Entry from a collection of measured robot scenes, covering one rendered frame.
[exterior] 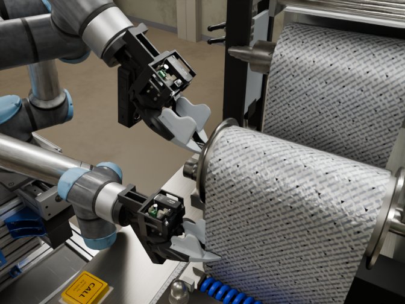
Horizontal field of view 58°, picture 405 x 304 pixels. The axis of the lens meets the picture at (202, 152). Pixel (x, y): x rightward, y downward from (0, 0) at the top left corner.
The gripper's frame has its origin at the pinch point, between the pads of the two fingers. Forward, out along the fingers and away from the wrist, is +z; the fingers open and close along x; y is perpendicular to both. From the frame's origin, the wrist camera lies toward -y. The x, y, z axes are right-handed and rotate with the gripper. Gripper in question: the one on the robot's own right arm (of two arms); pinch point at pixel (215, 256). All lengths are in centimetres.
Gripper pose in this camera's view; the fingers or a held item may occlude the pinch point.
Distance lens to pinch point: 67.1
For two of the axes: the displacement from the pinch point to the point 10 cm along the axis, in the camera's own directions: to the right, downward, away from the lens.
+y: 0.0, -8.0, -5.9
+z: 8.7, 3.0, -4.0
